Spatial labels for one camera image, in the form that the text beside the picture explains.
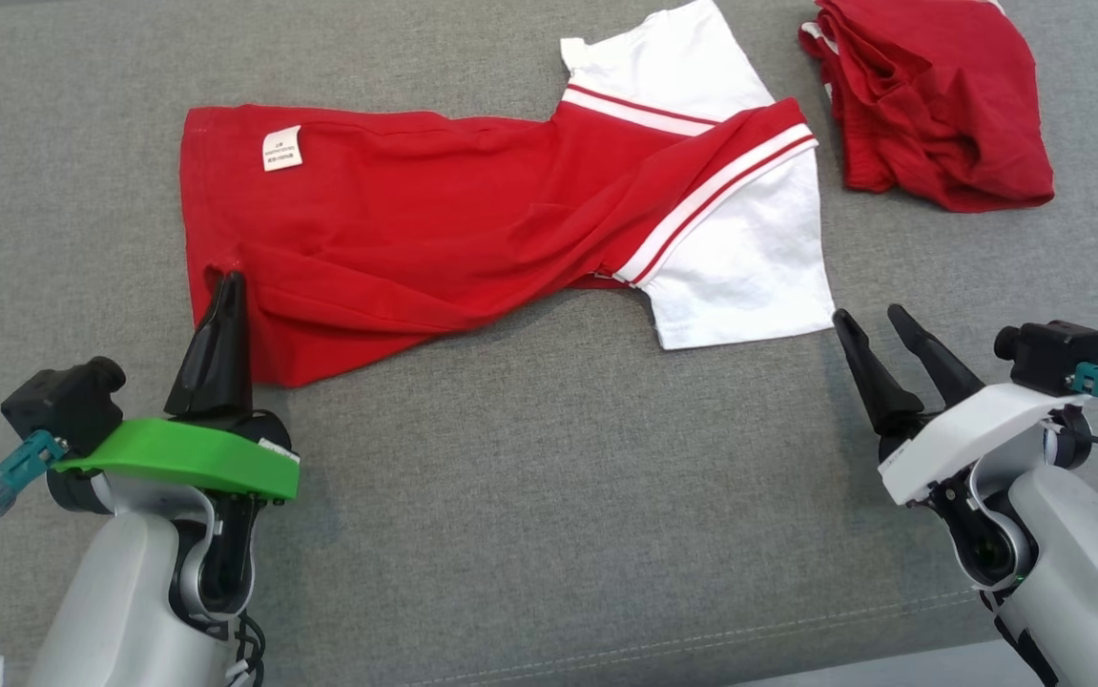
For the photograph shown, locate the red shorts with white stripe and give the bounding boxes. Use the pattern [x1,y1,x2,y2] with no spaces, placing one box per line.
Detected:
[799,0,1056,214]

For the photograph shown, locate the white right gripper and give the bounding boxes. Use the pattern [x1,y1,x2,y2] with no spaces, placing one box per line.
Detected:
[832,304,1089,507]

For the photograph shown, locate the grey fabric sofa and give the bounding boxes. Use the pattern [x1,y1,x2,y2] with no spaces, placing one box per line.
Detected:
[0,0,1098,687]

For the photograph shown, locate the red and white jersey shirt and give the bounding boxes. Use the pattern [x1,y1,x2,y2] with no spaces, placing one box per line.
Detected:
[178,0,837,388]

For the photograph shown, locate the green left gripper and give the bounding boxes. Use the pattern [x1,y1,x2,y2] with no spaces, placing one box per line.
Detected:
[52,271,301,507]

